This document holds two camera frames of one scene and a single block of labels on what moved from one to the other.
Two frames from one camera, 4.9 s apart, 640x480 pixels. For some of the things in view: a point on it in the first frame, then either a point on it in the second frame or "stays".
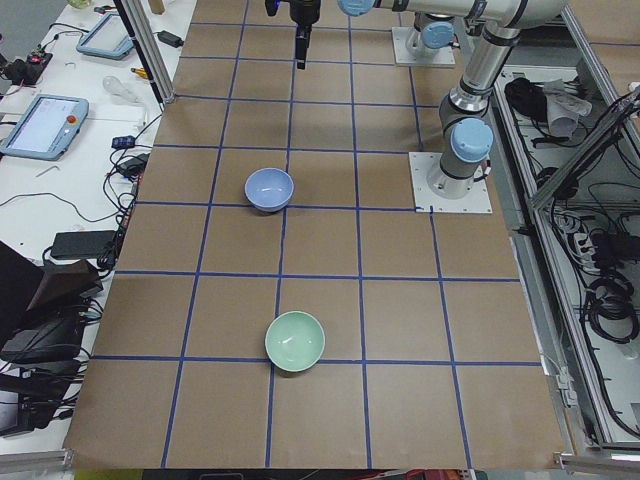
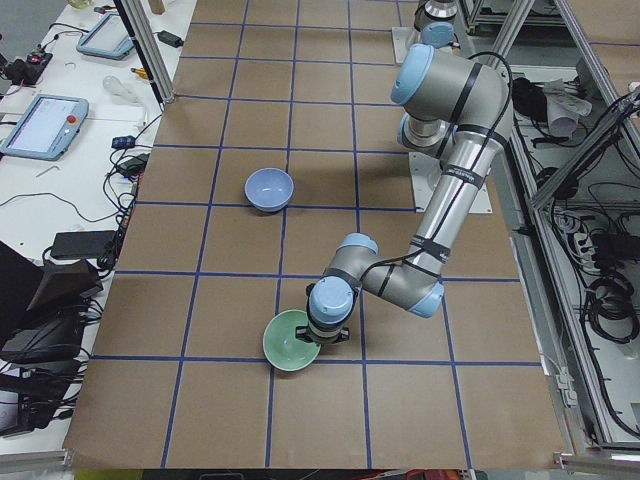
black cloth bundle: [529, 97] stays
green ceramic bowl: [295, 341] stays
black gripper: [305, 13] → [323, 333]
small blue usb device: [123, 142] stays
